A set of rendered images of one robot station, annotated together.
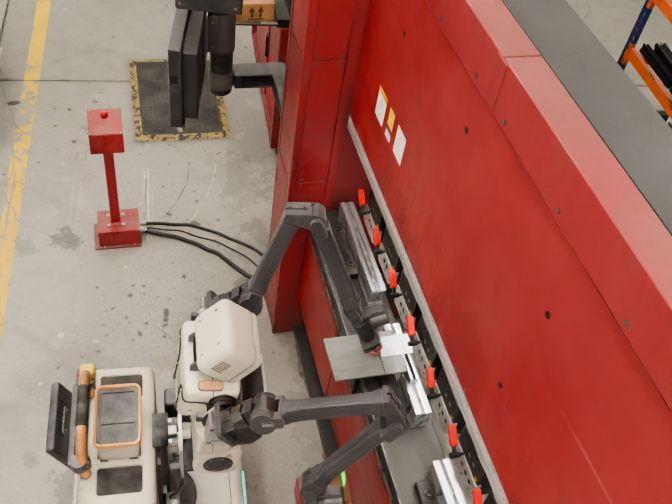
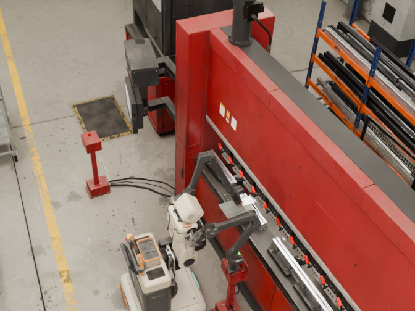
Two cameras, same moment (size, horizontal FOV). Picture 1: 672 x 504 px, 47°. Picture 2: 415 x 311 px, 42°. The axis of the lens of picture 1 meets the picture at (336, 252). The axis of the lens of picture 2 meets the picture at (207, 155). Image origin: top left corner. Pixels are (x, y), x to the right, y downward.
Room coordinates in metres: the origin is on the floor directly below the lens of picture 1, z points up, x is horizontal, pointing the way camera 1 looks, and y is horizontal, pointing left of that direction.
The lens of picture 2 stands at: (-1.55, 0.51, 4.56)
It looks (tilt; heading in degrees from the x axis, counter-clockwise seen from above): 42 degrees down; 353
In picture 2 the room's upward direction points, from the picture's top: 4 degrees clockwise
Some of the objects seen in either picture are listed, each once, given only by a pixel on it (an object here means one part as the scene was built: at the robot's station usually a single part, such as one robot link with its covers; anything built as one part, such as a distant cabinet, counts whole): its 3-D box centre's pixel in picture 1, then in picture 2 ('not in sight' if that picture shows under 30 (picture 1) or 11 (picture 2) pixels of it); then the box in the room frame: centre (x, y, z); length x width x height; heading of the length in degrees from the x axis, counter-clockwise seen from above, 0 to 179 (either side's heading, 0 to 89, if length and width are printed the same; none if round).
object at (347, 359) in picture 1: (364, 355); (236, 207); (1.63, -0.17, 1.00); 0.26 x 0.18 x 0.01; 112
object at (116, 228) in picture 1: (111, 180); (94, 163); (2.85, 1.22, 0.41); 0.25 x 0.20 x 0.83; 112
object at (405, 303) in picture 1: (415, 299); (251, 179); (1.71, -0.29, 1.26); 0.15 x 0.09 x 0.17; 22
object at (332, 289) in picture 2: not in sight; (335, 287); (0.60, -0.75, 1.26); 0.15 x 0.09 x 0.17; 22
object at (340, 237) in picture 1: (343, 249); (213, 170); (2.22, -0.03, 0.89); 0.30 x 0.05 x 0.03; 22
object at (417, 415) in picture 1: (404, 373); (252, 211); (1.64, -0.33, 0.92); 0.39 x 0.06 x 0.10; 22
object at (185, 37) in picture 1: (189, 58); (134, 104); (2.60, 0.72, 1.42); 0.45 x 0.12 x 0.36; 9
